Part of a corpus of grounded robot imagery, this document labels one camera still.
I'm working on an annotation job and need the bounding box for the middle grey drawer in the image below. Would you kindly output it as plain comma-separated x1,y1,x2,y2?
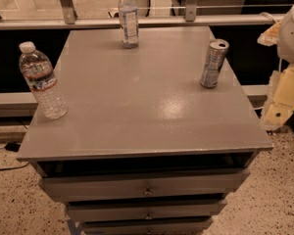
67,199,226,222

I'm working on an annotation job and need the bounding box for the white cable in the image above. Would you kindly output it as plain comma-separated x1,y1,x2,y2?
260,11,280,24

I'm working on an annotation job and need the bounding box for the grey drawer cabinet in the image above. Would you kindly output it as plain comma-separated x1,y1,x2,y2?
16,26,274,235

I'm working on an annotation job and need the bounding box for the clear plastic water bottle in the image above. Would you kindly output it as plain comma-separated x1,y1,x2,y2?
19,41,68,119

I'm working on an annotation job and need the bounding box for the black floor cable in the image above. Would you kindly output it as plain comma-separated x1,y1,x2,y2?
0,119,30,172

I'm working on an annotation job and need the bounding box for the grey metal railing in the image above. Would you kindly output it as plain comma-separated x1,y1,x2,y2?
0,0,294,30

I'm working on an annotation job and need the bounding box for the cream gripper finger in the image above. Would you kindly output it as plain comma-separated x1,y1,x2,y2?
260,64,294,130
257,22,280,46

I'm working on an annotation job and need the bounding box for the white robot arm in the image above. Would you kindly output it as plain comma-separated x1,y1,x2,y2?
257,5,294,131

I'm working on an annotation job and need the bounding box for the grey drawer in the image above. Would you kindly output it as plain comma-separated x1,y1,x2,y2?
82,216,213,235
39,168,250,202
67,199,226,222

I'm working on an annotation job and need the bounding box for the blue labelled plastic bottle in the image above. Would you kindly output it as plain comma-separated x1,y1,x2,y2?
118,0,139,48

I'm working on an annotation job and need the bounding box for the top grey drawer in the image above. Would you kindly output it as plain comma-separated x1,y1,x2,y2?
39,168,250,202

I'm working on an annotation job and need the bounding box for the bottom grey drawer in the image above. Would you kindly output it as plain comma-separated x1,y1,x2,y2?
82,216,213,235

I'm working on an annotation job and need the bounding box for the silver redbull can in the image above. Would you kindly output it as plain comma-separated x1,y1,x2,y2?
200,39,229,88

